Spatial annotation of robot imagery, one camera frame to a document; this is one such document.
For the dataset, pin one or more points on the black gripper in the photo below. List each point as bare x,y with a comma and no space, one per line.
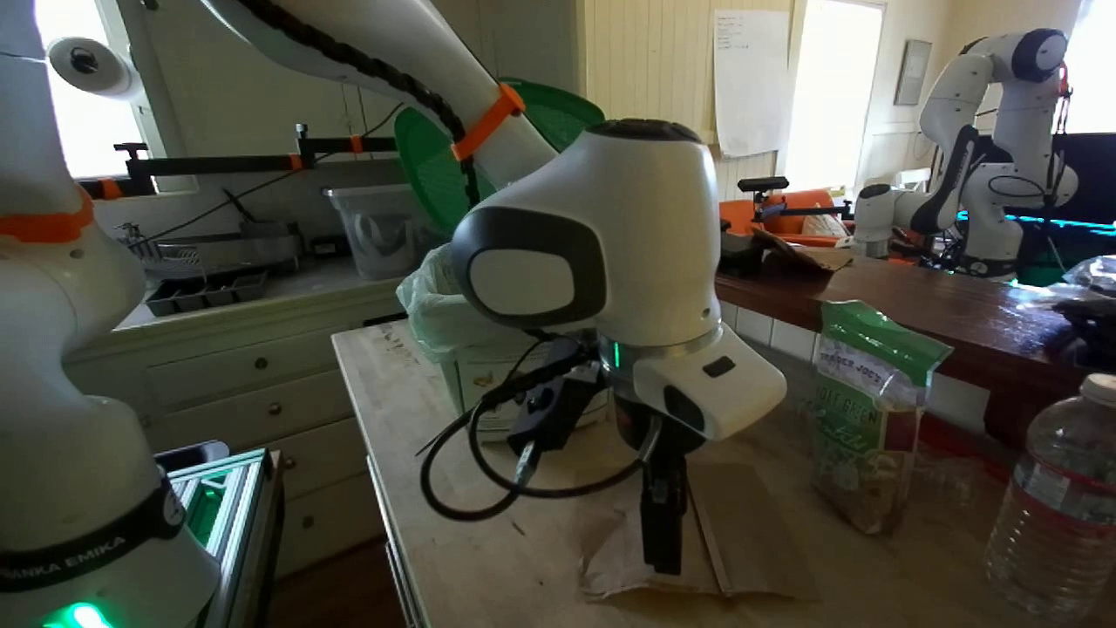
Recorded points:
664,420

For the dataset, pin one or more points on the brown paper tissue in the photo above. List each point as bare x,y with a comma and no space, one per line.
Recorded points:
745,536

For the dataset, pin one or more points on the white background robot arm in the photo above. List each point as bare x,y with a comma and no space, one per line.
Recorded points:
987,177

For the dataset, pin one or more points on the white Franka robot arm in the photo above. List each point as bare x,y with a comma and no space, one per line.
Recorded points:
629,232

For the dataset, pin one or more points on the translucent green bin liner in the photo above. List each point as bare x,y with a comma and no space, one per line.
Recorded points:
438,300

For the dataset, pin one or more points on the green top zip bag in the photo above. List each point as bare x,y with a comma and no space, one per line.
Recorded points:
867,429

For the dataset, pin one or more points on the orange tool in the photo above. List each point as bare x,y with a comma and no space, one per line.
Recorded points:
803,222

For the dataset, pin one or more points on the dark wooden side table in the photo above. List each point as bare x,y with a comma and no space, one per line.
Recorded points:
953,315

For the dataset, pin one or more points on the white bottle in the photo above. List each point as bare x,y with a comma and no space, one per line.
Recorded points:
874,222

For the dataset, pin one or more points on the clear plastic water bottle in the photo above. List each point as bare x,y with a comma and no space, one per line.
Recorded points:
1057,509

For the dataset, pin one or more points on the clear plastic container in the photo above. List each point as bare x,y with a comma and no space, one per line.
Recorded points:
377,232

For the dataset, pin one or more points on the white drawer cabinet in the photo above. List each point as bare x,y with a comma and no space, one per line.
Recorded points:
257,384

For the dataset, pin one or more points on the crumpled plastic bag bundle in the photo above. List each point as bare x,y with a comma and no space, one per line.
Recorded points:
1094,309

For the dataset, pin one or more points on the black tray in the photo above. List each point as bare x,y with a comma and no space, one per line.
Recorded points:
211,294

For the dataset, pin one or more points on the dark monitor screen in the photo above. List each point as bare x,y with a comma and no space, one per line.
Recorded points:
1084,177

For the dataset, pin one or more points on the white paper wall sheet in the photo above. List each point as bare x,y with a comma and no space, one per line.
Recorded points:
752,80

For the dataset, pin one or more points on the framed wall picture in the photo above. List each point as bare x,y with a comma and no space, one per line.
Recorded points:
912,71

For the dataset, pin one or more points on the black rail with orange clamps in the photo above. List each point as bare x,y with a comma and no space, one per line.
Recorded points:
211,161

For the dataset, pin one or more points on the white round wall fixture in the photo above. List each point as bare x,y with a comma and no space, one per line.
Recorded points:
93,64

